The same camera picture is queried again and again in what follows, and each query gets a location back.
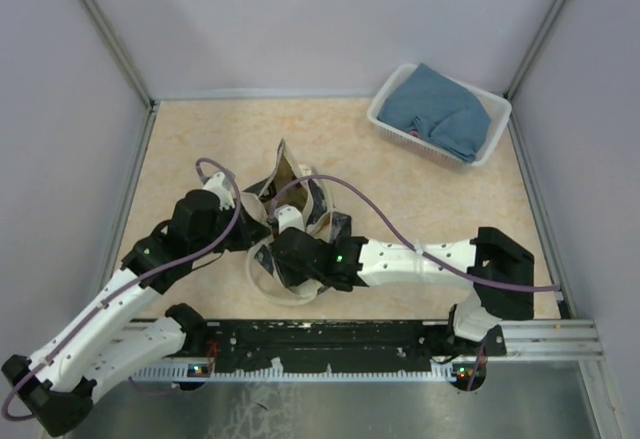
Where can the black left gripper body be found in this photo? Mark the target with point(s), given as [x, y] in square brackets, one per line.
[224, 221]

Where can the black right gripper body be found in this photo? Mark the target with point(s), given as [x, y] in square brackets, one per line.
[292, 274]

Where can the cream canvas tote bag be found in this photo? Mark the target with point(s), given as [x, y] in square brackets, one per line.
[290, 197]

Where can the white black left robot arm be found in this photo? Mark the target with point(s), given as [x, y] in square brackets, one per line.
[61, 382]

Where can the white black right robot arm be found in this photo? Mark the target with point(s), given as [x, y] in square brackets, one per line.
[496, 272]

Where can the blue folded towel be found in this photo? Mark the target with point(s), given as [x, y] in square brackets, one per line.
[446, 114]

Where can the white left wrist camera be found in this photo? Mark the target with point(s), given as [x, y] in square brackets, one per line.
[221, 186]

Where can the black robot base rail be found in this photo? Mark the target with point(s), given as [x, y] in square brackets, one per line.
[329, 351]

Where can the aluminium frame rail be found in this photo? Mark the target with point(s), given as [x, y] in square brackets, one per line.
[117, 50]

